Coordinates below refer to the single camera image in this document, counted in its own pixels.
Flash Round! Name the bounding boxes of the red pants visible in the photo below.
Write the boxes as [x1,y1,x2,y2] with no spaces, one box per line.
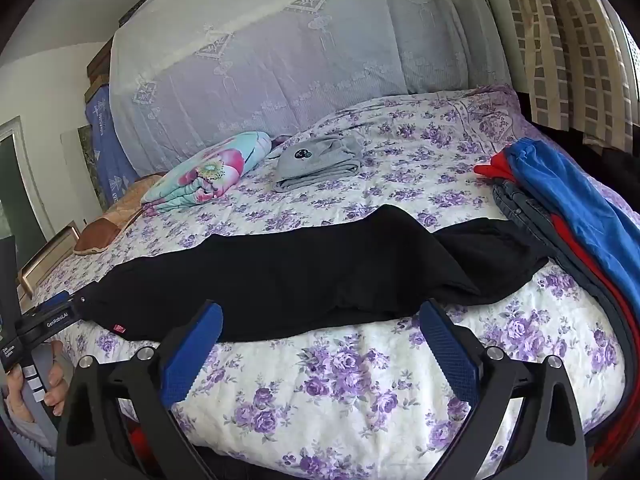
[474,152,640,471]

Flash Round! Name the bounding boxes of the wooden frame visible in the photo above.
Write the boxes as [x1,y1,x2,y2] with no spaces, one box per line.
[17,225,81,301]

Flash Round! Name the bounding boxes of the black pants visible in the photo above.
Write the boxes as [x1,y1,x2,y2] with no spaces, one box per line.
[75,205,551,343]

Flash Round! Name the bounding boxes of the person's left forearm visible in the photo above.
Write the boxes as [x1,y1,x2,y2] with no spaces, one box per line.
[0,407,58,468]

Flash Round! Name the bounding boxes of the blue pants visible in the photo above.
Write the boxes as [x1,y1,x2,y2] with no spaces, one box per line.
[502,137,640,316]

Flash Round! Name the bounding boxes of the person's left hand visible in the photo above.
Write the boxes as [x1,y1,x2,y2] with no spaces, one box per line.
[0,340,69,423]

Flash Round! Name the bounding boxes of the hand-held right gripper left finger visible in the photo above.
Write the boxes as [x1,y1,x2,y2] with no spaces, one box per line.
[56,300,224,480]

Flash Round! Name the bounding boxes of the white framed door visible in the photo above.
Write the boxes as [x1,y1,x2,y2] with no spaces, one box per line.
[0,116,56,256]

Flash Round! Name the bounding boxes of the white lace cover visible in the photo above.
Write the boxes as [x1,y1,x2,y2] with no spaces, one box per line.
[107,0,513,176]

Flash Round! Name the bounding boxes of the brown boxes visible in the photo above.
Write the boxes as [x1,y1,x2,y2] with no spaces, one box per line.
[86,40,115,98]

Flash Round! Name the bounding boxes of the checkered beige curtain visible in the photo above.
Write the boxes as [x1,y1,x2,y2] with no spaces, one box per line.
[495,0,640,128]

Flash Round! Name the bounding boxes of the blue printed box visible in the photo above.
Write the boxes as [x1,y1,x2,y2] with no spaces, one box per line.
[84,82,138,211]

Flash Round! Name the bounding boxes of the floral purple bed cover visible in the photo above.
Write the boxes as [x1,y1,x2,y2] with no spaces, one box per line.
[30,85,636,480]

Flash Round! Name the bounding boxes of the dark grey jeans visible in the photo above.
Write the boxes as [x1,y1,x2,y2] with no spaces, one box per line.
[492,180,640,361]

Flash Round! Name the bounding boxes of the brown pillow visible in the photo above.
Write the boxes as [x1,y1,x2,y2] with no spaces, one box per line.
[74,172,166,256]

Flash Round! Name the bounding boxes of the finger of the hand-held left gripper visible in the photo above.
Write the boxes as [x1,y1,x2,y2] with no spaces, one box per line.
[15,291,90,345]

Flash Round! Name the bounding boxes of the floral turquoise pink pillow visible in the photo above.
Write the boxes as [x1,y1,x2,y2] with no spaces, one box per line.
[141,131,273,218]

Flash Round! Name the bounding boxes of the folded grey garment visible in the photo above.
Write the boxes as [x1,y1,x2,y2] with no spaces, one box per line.
[272,135,362,193]

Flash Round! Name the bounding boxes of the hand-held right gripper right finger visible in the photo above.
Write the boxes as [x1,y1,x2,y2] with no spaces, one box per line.
[419,299,588,480]

